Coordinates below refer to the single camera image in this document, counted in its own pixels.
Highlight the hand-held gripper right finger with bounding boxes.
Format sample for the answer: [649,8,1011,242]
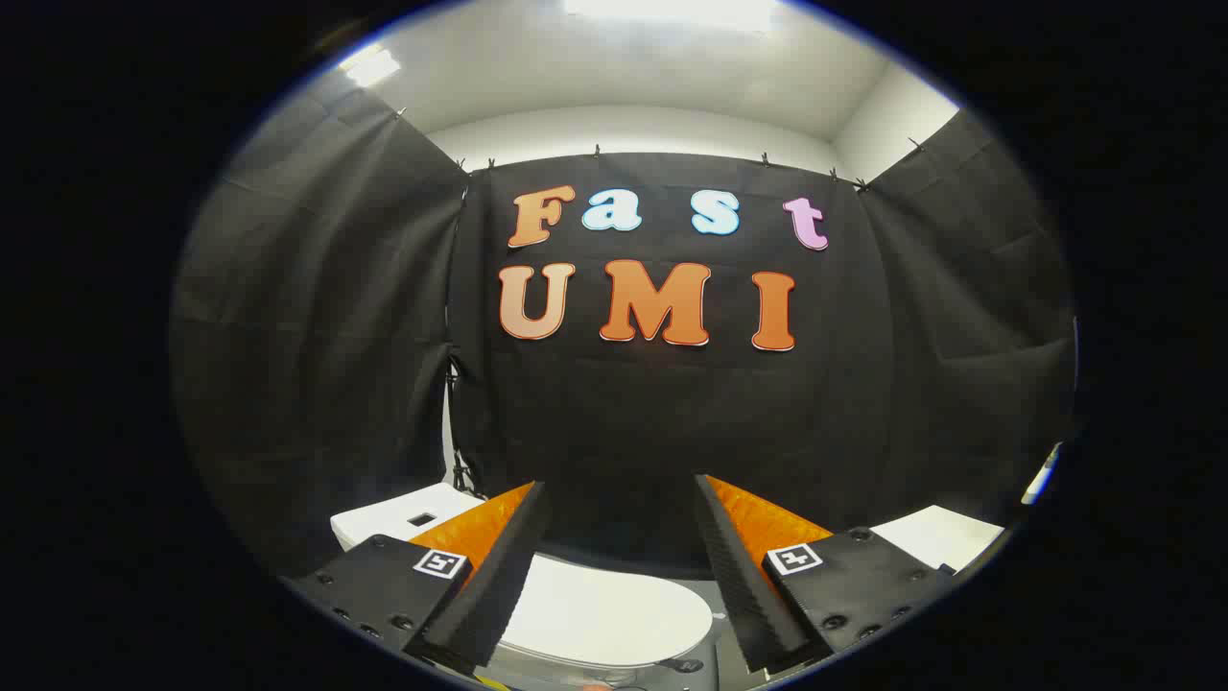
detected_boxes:
[693,473,956,676]

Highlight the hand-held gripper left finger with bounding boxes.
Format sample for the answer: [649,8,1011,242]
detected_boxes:
[280,480,555,676]

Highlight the white toilet lid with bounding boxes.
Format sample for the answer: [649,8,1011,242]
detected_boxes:
[497,554,717,670]

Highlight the white toilet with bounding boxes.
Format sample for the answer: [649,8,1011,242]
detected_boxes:
[330,482,722,691]

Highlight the black backdrop cloth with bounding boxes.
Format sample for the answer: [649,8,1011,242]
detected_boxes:
[170,91,1076,579]

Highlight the white drawer cabinet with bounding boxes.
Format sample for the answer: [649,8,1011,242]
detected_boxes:
[868,505,1007,575]

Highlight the ceiling light panel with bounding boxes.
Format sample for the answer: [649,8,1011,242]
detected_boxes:
[338,44,403,89]

